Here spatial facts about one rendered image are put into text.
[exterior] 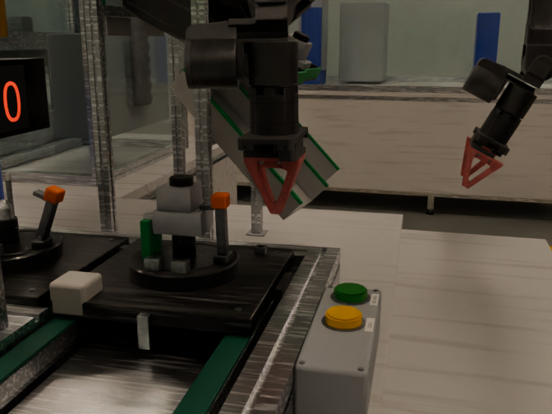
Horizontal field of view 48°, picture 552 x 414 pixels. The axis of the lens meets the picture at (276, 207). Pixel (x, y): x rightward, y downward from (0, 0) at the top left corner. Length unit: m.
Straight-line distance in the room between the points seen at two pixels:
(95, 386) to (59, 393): 0.04
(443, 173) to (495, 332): 3.84
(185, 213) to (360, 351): 0.28
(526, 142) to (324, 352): 4.19
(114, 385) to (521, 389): 0.47
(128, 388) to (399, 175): 4.20
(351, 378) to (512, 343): 0.37
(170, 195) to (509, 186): 4.15
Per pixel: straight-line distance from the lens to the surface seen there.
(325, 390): 0.62
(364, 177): 4.80
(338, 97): 4.75
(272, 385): 0.58
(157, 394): 0.66
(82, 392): 0.68
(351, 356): 0.63
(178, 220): 0.78
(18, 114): 0.65
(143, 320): 0.71
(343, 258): 1.20
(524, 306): 1.06
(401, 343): 0.89
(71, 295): 0.76
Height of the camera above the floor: 1.26
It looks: 15 degrees down
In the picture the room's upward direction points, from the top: straight up
